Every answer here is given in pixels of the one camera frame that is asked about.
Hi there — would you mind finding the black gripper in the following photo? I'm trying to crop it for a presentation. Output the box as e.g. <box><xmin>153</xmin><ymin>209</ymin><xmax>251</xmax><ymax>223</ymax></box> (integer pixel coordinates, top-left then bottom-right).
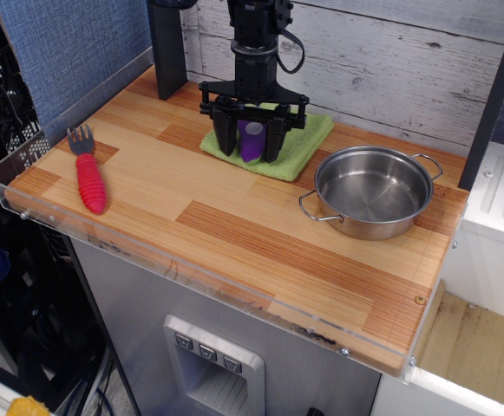
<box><xmin>199</xmin><ymin>41</ymin><xmax>309</xmax><ymax>163</ymax></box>

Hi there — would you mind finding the purple toy eggplant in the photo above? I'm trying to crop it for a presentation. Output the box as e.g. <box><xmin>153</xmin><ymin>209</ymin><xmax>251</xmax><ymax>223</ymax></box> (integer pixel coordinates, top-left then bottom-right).
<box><xmin>237</xmin><ymin>120</ymin><xmax>266</xmax><ymax>163</ymax></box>

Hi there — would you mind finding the stainless steel pan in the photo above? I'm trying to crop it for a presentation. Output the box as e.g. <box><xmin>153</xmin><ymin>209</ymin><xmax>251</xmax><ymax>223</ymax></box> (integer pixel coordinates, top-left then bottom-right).
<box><xmin>298</xmin><ymin>146</ymin><xmax>443</xmax><ymax>241</ymax></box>

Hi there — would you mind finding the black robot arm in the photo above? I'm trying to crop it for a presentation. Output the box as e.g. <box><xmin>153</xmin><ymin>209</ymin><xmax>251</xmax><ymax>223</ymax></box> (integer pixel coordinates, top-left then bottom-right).
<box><xmin>199</xmin><ymin>1</ymin><xmax>309</xmax><ymax>163</ymax></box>

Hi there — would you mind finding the green folded cloth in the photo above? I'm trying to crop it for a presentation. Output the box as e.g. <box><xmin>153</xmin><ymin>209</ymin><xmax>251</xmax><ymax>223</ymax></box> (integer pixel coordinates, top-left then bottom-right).
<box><xmin>200</xmin><ymin>114</ymin><xmax>334</xmax><ymax>182</ymax></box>

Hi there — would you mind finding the blue fabric panel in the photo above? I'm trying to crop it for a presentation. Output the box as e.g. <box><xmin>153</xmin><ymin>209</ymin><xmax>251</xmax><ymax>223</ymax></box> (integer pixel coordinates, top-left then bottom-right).
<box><xmin>0</xmin><ymin>1</ymin><xmax>152</xmax><ymax>140</ymax></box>

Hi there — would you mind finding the silver toy fridge cabinet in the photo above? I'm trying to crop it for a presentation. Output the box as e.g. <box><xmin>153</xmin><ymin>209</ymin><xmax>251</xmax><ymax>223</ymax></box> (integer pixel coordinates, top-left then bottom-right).
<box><xmin>74</xmin><ymin>241</ymin><xmax>380</xmax><ymax>415</ymax></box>

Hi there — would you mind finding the black plastic crate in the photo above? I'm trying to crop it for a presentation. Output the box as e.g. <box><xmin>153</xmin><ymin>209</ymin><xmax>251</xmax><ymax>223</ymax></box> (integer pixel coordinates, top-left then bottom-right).
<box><xmin>0</xmin><ymin>46</ymin><xmax>41</xmax><ymax>153</ymax></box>

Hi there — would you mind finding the clear acrylic table guard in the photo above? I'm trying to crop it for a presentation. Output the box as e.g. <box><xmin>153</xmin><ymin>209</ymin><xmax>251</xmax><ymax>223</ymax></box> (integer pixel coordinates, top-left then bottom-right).
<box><xmin>0</xmin><ymin>51</ymin><xmax>468</xmax><ymax>381</ymax></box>

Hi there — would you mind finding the grey water dispenser panel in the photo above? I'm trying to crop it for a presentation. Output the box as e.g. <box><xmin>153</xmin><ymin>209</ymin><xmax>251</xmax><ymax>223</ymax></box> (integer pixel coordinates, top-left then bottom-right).
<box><xmin>163</xmin><ymin>315</ymin><xmax>266</xmax><ymax>415</ymax></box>

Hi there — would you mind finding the dark grey left post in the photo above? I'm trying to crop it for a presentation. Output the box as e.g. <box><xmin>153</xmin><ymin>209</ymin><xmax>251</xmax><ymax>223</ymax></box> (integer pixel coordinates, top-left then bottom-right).
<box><xmin>147</xmin><ymin>1</ymin><xmax>187</xmax><ymax>101</ymax></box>

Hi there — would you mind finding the dark grey post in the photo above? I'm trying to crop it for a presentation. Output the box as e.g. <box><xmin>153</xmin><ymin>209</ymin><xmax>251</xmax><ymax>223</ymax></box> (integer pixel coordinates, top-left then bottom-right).
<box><xmin>457</xmin><ymin>0</ymin><xmax>504</xmax><ymax>192</ymax></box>
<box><xmin>147</xmin><ymin>1</ymin><xmax>187</xmax><ymax>101</ymax></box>

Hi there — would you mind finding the fork with red handle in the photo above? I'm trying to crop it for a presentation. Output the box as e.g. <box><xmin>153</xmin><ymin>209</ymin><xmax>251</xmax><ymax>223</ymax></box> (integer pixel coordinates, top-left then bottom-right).
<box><xmin>67</xmin><ymin>125</ymin><xmax>107</xmax><ymax>214</ymax></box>

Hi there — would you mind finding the dark grey right post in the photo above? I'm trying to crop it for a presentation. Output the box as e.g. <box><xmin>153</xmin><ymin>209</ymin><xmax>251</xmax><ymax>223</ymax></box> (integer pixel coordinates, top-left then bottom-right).
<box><xmin>457</xmin><ymin>0</ymin><xmax>504</xmax><ymax>192</ymax></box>

